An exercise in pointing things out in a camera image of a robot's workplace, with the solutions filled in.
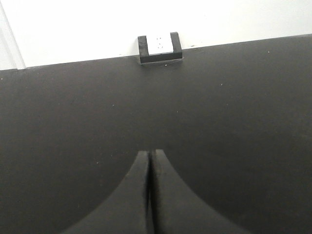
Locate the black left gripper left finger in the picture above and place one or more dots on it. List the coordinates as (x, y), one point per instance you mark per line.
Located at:
(125, 210)

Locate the white socket in black box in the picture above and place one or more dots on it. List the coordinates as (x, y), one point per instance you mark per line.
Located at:
(159, 48)

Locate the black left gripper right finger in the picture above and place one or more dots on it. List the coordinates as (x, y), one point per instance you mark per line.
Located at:
(177, 209)

